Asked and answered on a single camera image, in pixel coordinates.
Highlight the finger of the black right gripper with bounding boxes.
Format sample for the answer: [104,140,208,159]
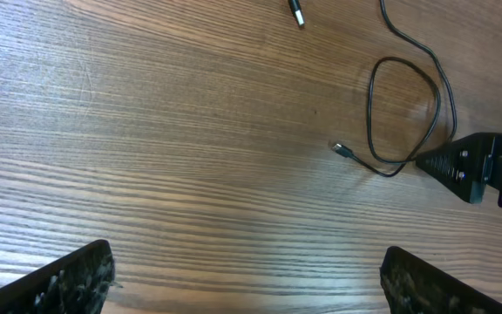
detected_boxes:
[415,133,495,204]

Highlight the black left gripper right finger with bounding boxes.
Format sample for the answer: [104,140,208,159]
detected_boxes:
[380,246,502,314]

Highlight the black USB cable short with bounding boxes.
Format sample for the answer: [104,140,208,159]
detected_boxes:
[288,0,305,28]

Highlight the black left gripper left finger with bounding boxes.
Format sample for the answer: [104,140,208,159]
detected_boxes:
[0,240,115,314]

